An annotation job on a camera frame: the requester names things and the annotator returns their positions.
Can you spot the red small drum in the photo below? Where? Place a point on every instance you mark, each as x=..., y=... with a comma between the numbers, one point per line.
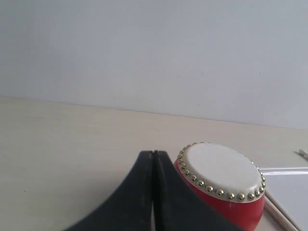
x=226, y=180

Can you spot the wooden drumstick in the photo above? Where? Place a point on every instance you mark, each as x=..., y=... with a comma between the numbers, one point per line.
x=277, y=212

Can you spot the white plastic tray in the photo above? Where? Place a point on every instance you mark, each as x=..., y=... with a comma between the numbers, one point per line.
x=289, y=187

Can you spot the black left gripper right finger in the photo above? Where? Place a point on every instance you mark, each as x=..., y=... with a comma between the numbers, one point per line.
x=176, y=206

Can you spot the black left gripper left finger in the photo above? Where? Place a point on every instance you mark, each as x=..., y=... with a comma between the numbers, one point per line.
x=129, y=207

